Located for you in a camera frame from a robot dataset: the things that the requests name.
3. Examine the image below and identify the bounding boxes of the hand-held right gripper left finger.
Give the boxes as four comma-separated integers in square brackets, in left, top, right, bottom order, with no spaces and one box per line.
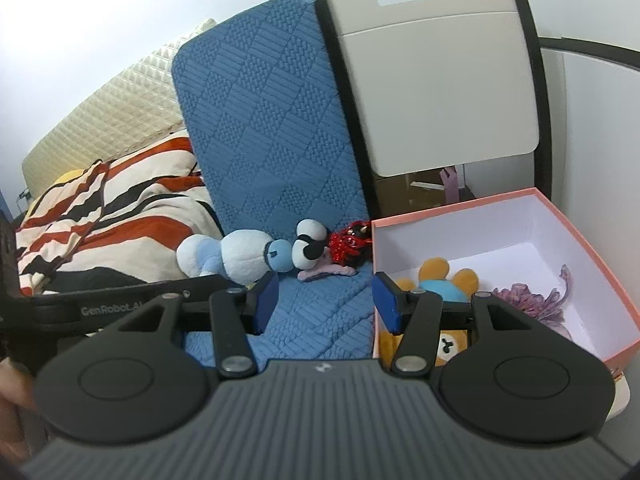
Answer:
[100,272,280,380]

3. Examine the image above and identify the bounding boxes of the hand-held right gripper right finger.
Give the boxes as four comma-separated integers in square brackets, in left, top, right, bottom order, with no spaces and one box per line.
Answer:
[372,271,556,377]

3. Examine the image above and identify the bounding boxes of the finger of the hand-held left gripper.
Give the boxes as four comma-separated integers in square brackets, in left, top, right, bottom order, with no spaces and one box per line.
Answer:
[20,274,247,342]

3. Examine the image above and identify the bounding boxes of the white and blue duck plush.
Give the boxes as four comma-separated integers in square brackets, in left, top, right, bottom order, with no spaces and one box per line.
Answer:
[176,229,297,283]

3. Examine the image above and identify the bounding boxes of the pink furry plush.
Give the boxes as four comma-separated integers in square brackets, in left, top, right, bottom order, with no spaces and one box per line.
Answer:
[298,263,359,282]

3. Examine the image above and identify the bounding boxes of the pink cardboard box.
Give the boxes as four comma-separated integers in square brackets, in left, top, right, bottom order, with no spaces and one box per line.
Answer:
[370,187,640,367]

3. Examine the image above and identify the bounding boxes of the person's left hand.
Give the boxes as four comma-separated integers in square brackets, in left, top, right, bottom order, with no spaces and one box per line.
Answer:
[0,360,36,409]

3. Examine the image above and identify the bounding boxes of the brown bear plush blue hat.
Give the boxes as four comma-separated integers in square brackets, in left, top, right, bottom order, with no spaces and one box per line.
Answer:
[377,257,481,368]

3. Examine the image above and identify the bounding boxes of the red sequin ornament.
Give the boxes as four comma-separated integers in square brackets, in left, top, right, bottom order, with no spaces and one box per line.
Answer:
[327,220,373,266]

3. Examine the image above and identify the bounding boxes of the black and white mouse plush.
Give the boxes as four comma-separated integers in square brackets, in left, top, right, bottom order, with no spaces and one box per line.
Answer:
[291,218,328,270]

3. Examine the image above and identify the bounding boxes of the striped orange black blanket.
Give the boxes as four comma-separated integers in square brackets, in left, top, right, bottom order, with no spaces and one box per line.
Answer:
[15,131,225,295]

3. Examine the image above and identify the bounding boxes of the brown cardboard box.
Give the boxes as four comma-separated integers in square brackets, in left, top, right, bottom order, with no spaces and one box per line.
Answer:
[374,166,453,222]

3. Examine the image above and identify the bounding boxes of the purple paper carton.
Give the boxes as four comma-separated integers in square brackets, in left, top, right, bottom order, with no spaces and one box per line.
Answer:
[438,164,462,202]

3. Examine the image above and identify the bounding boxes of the purple ribbon flower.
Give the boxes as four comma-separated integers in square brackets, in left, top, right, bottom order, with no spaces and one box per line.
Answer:
[489,264,576,331]

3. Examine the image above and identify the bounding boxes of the blue quilted cushion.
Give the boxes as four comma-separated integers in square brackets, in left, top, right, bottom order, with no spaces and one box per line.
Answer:
[171,0,376,361]

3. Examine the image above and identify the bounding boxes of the cream quilted headboard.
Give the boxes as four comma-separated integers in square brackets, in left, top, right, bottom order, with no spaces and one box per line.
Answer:
[21,18,219,200]

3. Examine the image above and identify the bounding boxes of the white board black edge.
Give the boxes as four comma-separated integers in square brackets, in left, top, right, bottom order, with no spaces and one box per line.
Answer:
[536,37,640,311]

